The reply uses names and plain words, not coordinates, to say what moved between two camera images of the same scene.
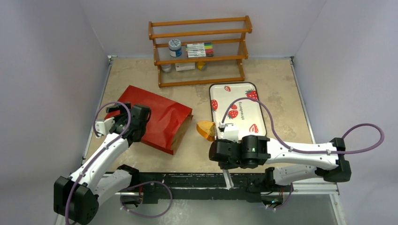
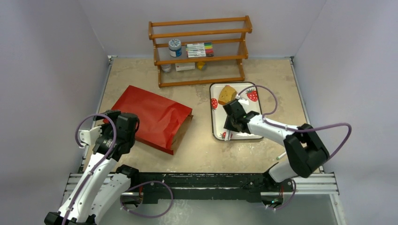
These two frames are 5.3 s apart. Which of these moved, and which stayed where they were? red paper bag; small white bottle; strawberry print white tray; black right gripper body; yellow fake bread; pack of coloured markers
Moved: yellow fake bread; black right gripper body
Stayed: small white bottle; red paper bag; strawberry print white tray; pack of coloured markers
